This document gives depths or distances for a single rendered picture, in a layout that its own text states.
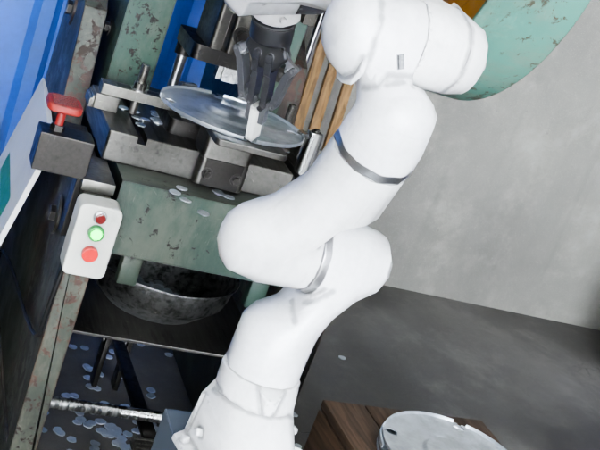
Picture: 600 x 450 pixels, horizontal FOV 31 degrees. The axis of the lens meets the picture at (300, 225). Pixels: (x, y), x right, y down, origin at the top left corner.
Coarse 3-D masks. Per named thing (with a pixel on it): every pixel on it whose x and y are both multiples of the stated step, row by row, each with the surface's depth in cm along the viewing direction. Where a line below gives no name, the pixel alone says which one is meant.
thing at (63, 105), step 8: (48, 96) 184; (56, 96) 185; (64, 96) 186; (48, 104) 181; (56, 104) 181; (64, 104) 182; (72, 104) 183; (80, 104) 185; (64, 112) 182; (72, 112) 182; (80, 112) 183; (56, 120) 185; (64, 120) 185
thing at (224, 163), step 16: (208, 144) 201; (224, 144) 188; (240, 144) 190; (256, 144) 193; (208, 160) 202; (224, 160) 203; (240, 160) 204; (192, 176) 204; (208, 176) 202; (224, 176) 204; (240, 176) 205
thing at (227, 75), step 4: (216, 68) 213; (220, 68) 212; (224, 68) 212; (216, 72) 213; (220, 72) 213; (224, 72) 212; (228, 72) 212; (232, 72) 212; (236, 72) 213; (216, 76) 213; (220, 76) 213; (224, 76) 212; (228, 76) 212; (232, 76) 213; (236, 76) 213; (224, 80) 213; (228, 80) 213; (232, 80) 213; (236, 80) 214
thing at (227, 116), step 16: (176, 96) 205; (192, 96) 209; (208, 96) 214; (224, 96) 218; (192, 112) 198; (208, 112) 201; (224, 112) 203; (240, 112) 208; (272, 112) 217; (208, 128) 192; (224, 128) 195; (240, 128) 199; (272, 128) 208; (288, 128) 213; (272, 144) 195; (288, 144) 201
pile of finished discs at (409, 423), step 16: (400, 416) 204; (416, 416) 206; (432, 416) 209; (384, 432) 196; (400, 432) 198; (416, 432) 200; (432, 432) 202; (448, 432) 205; (464, 432) 207; (480, 432) 208; (384, 448) 192; (400, 448) 192; (416, 448) 194; (432, 448) 195; (448, 448) 197; (464, 448) 199; (480, 448) 203; (496, 448) 205
